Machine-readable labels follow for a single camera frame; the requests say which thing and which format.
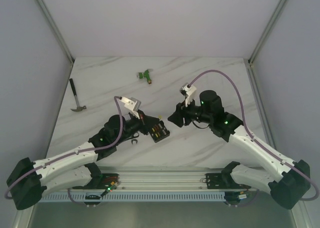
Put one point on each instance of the black fuse box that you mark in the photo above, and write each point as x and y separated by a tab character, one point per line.
158	131

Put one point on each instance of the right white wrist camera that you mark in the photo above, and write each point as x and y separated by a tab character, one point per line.
188	91

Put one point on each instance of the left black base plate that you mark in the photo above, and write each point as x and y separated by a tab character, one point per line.
110	179

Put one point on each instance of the hammer with black handle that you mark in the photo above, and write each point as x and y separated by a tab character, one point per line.
78	107

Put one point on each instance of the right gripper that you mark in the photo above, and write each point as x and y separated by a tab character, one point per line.
177	117

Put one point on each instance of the aluminium frame rail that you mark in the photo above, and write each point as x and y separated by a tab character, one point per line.
158	180

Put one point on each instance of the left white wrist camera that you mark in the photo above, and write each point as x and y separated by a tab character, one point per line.
132	105

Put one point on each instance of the white slotted cable duct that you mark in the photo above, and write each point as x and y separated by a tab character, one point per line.
195	196

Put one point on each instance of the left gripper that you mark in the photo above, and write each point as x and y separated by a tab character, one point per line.
145	123

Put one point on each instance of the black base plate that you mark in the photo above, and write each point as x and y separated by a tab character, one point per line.
110	179
221	181

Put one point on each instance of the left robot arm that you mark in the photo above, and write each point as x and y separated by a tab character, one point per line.
49	167

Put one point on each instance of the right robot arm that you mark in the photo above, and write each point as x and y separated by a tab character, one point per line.
281	177

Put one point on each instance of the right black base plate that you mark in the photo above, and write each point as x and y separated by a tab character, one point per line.
221	181

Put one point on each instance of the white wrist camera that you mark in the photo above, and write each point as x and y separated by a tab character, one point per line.
188	91
132	105

